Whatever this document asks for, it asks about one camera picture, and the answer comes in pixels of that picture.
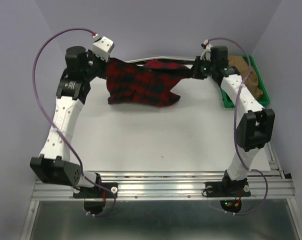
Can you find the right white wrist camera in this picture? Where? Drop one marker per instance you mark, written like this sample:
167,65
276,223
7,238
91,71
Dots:
206,54

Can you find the green plastic bin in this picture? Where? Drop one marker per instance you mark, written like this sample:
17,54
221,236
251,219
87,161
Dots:
254,83

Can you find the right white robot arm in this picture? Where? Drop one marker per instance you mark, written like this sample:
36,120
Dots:
252,124

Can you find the red plaid skirt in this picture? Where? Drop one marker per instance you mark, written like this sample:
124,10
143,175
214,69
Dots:
150,84

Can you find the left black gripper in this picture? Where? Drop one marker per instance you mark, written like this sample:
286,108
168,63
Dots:
104,64

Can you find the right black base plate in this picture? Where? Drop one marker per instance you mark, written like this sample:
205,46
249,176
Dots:
218,189

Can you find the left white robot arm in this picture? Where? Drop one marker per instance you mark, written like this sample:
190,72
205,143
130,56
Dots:
53,165

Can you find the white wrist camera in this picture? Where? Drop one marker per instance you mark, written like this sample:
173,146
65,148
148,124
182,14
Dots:
206,54
102,47

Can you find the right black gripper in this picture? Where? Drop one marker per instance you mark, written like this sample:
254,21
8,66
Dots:
197,73

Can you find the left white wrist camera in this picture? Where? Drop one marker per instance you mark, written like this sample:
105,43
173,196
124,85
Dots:
102,47

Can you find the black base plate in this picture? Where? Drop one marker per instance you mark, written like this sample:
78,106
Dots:
218,189
95,192

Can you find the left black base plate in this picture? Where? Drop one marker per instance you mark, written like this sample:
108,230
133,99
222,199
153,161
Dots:
95,192

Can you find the aluminium rail frame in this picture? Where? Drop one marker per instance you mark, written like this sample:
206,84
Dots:
172,186

